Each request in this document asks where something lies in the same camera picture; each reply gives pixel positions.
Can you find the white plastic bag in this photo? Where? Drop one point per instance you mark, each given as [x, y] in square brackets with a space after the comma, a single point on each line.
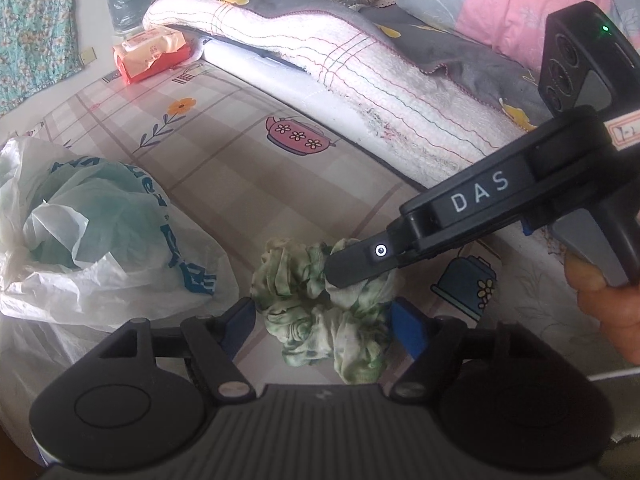
[100, 240]

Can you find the person's right hand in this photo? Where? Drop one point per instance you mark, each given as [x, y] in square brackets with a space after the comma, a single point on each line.
[610, 320]

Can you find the red wet wipes pack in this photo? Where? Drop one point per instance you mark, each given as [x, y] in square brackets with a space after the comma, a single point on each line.
[150, 55]

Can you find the white checked quilt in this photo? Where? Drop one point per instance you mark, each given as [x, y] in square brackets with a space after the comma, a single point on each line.
[350, 60]

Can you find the wall socket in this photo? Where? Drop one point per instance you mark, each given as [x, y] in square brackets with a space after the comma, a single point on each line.
[88, 56]

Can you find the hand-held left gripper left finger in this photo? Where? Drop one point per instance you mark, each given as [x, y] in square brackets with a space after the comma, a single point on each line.
[242, 325]

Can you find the teal floral wall cloth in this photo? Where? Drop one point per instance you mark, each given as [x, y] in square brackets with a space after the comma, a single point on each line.
[35, 35]

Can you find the pink grey floral duvet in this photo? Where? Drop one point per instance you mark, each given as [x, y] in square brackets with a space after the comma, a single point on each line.
[500, 0]

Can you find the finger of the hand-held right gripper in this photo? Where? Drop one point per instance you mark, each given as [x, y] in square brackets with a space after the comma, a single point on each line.
[360, 262]

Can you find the green scrunchie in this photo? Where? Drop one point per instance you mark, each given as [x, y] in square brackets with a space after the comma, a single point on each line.
[310, 320]

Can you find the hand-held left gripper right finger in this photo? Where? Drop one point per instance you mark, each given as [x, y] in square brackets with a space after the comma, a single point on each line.
[407, 327]

